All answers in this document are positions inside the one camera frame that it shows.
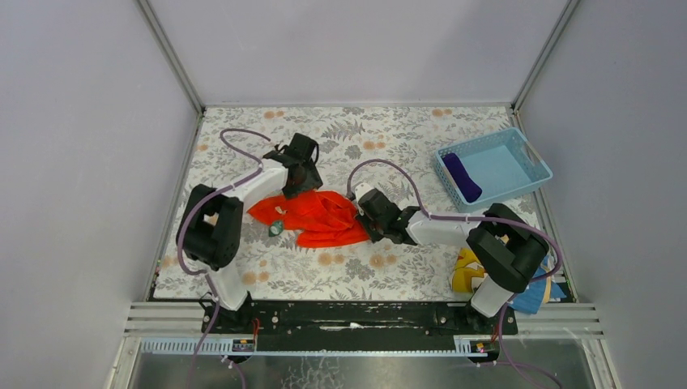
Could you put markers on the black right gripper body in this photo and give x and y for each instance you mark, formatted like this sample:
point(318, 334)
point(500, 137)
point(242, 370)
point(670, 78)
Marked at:
point(370, 224)

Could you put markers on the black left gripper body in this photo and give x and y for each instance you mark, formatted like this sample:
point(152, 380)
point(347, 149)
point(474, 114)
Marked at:
point(300, 182)

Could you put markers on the orange towel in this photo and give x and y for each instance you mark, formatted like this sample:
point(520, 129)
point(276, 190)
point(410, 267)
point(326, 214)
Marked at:
point(323, 218)

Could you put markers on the purple towel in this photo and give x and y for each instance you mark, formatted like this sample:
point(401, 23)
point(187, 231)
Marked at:
point(467, 187)

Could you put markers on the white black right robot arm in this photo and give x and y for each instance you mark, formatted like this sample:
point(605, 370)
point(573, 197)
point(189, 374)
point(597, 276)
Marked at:
point(509, 249)

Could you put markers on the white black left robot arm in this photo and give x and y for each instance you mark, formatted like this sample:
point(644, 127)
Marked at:
point(210, 230)

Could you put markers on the floral patterned table mat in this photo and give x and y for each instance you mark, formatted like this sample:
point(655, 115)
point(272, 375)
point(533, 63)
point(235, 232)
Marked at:
point(390, 148)

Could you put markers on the light blue plastic basket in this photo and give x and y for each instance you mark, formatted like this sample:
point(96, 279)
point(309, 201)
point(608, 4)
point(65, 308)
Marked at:
point(503, 163)

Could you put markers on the white slotted cable duct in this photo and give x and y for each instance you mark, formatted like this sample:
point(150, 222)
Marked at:
point(450, 346)

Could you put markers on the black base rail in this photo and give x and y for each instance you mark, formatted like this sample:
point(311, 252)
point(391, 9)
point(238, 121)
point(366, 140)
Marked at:
point(388, 322)

